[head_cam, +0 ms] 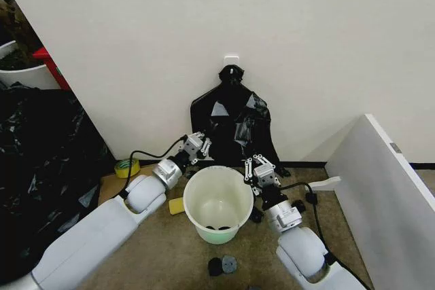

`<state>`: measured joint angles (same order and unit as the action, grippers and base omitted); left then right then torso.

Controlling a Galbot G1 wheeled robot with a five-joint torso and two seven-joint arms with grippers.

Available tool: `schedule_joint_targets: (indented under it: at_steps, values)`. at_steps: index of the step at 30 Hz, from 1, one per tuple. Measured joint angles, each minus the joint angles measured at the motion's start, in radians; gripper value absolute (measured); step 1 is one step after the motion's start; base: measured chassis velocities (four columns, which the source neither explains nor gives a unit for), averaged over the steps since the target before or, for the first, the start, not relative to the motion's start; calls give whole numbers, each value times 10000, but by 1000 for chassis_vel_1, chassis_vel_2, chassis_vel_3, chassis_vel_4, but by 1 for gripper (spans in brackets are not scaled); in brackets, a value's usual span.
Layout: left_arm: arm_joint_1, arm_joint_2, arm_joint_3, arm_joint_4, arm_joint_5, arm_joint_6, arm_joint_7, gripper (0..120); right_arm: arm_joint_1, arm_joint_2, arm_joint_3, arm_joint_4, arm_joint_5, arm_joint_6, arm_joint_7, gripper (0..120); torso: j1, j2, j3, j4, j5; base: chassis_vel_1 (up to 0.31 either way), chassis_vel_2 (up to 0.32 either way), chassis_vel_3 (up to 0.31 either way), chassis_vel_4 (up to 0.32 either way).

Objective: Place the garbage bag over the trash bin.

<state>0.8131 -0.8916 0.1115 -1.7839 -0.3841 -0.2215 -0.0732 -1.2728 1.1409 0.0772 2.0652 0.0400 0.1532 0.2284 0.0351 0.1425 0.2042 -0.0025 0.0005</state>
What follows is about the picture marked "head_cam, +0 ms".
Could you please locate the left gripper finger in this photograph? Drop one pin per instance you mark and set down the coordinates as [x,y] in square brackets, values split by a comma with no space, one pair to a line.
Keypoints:
[198,134]
[206,147]

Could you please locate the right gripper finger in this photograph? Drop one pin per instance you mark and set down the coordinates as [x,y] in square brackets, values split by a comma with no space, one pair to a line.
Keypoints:
[248,171]
[266,161]

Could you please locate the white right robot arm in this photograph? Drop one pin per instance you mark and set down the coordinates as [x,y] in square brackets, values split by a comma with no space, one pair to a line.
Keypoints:
[302,252]

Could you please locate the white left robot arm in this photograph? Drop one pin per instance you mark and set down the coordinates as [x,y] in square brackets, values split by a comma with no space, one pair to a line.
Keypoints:
[102,222]

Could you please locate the black hanging garbage bag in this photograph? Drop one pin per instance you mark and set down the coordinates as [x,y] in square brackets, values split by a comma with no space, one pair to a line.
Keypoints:
[231,123]

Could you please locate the white pale green trash bin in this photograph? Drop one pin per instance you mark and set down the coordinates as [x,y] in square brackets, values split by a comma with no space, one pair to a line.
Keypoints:
[217,195]

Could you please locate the large crumpled black plastic bag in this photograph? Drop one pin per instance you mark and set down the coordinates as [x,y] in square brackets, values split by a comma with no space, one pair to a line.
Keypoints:
[44,167]

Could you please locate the large white bin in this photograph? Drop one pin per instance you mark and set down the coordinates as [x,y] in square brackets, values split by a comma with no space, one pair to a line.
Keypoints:
[23,74]

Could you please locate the small black plastic piece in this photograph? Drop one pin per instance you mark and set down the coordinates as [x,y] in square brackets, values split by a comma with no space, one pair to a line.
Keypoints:
[257,216]
[299,205]
[311,197]

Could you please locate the yellow sponge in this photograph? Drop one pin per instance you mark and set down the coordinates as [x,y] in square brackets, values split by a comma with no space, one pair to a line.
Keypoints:
[175,205]

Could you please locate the yellow tape roll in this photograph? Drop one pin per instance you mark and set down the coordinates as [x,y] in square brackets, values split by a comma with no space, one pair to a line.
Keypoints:
[127,167]

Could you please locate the white panel foot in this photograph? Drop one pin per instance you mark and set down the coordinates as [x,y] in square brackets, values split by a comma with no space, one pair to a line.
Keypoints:
[324,183]

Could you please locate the grey round disc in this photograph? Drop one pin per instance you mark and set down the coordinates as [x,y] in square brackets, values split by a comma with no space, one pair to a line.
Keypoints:
[228,263]

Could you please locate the black round disc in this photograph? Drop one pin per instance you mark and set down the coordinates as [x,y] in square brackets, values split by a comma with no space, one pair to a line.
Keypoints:
[214,264]

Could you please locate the white board panel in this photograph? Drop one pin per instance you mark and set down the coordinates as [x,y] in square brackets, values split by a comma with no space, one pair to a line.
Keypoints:
[384,201]

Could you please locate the metal panel hinge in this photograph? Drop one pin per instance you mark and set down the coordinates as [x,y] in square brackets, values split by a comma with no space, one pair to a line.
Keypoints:
[395,147]

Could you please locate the red box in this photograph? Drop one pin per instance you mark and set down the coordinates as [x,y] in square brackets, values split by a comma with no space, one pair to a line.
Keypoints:
[43,54]

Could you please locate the dark plant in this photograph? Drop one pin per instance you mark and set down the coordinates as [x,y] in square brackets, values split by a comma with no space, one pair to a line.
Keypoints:
[12,28]

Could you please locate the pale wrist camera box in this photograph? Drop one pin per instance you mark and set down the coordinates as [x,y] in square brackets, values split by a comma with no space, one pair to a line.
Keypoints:
[265,172]
[192,143]

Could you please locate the white wall hook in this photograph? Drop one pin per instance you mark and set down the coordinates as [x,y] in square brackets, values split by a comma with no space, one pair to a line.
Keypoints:
[231,58]

